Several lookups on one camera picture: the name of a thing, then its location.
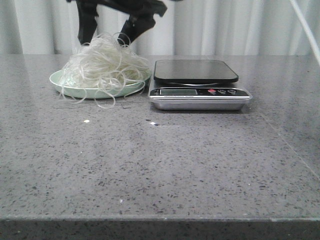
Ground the white pleated curtain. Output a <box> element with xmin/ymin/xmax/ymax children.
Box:
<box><xmin>0</xmin><ymin>0</ymin><xmax>313</xmax><ymax>56</ymax></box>

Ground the light green round plate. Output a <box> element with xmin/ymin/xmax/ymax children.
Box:
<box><xmin>49</xmin><ymin>70</ymin><xmax>151</xmax><ymax>99</ymax></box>

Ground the black silver kitchen scale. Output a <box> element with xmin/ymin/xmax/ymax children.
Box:
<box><xmin>148</xmin><ymin>59</ymin><xmax>253</xmax><ymax>111</ymax></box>

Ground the white vermicelli noodle bundle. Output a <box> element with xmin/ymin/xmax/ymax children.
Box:
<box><xmin>59</xmin><ymin>33</ymin><xmax>152</xmax><ymax>109</ymax></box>

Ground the black claw body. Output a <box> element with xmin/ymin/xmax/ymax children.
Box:
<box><xmin>76</xmin><ymin>0</ymin><xmax>167</xmax><ymax>17</ymax></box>

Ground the black gripper claw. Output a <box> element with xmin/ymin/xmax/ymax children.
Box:
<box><xmin>76</xmin><ymin>2</ymin><xmax>99</xmax><ymax>45</ymax></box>
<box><xmin>117</xmin><ymin>17</ymin><xmax>156</xmax><ymax>46</ymax></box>

